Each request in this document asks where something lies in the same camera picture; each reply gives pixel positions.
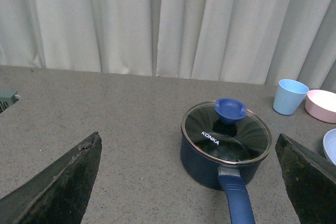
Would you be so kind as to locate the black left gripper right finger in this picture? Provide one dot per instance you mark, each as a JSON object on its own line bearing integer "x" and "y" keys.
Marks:
{"x": 309, "y": 181}

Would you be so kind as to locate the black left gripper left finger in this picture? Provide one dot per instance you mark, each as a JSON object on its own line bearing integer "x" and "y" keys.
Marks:
{"x": 60, "y": 193}

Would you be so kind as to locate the glass lid blue knob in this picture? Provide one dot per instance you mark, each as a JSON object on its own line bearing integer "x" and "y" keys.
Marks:
{"x": 245, "y": 142}

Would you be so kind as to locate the light blue plate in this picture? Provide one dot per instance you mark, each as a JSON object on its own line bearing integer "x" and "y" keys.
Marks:
{"x": 329, "y": 146}

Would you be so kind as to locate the pink bowl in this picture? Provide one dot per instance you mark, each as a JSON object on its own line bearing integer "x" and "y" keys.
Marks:
{"x": 320, "y": 104}

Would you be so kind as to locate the light blue cup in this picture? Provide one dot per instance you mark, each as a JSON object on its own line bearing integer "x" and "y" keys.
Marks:
{"x": 289, "y": 95}

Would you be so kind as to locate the dark blue saucepan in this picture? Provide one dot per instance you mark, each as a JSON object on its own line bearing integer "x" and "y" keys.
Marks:
{"x": 232, "y": 179}

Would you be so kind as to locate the grey green vent box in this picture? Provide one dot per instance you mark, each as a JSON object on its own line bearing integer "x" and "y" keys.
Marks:
{"x": 8, "y": 98}

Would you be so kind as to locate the white curtain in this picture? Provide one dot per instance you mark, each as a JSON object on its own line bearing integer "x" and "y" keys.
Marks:
{"x": 250, "y": 41}

